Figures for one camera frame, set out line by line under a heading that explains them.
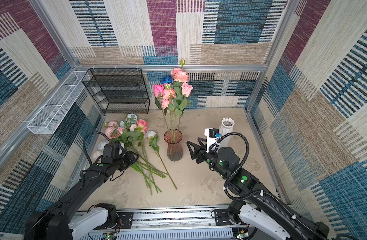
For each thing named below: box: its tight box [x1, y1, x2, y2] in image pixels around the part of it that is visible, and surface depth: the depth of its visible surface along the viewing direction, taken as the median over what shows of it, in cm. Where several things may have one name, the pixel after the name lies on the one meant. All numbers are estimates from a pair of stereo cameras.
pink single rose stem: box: [178, 82, 194, 130], surface depth 72 cm
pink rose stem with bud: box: [170, 58, 189, 91], surface depth 75 cm
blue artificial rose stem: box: [160, 75, 173, 84], surface depth 76 cm
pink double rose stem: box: [161, 88, 176, 144], surface depth 74 cm
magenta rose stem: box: [153, 84, 169, 130], surface depth 70 cm
